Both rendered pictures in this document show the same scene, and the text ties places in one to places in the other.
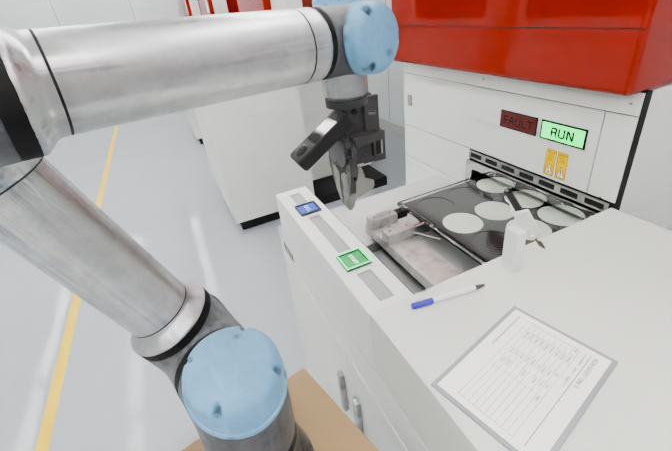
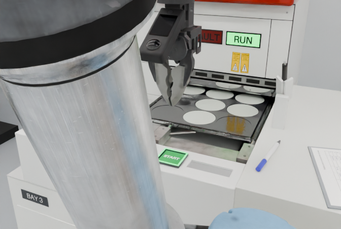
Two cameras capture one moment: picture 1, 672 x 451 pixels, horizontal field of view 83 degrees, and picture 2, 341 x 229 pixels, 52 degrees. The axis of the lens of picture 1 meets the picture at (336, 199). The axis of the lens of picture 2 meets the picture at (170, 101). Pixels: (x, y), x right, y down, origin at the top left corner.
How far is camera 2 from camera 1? 0.46 m
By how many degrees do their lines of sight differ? 40
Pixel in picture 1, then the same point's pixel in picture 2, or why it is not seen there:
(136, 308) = (163, 220)
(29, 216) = (140, 80)
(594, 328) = not seen: outside the picture
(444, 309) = (276, 163)
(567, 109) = (244, 21)
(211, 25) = not seen: outside the picture
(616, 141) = (280, 38)
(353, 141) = (190, 34)
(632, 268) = (329, 109)
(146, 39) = not seen: outside the picture
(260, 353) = (270, 220)
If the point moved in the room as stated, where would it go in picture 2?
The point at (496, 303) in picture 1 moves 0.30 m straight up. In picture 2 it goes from (297, 149) to (319, 9)
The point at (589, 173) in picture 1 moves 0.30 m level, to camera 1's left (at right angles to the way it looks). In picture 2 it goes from (265, 63) to (206, 84)
